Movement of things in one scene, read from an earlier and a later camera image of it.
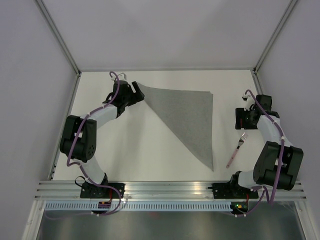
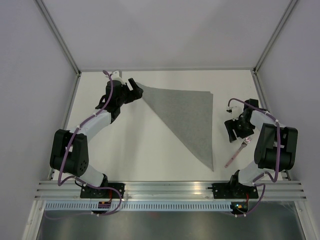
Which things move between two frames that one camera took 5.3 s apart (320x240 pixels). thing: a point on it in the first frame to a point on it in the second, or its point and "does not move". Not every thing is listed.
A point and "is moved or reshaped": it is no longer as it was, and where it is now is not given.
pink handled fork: x=241 y=142 is moved or reshaped
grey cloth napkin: x=191 y=113 does not move
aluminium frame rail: x=269 y=191 does not move
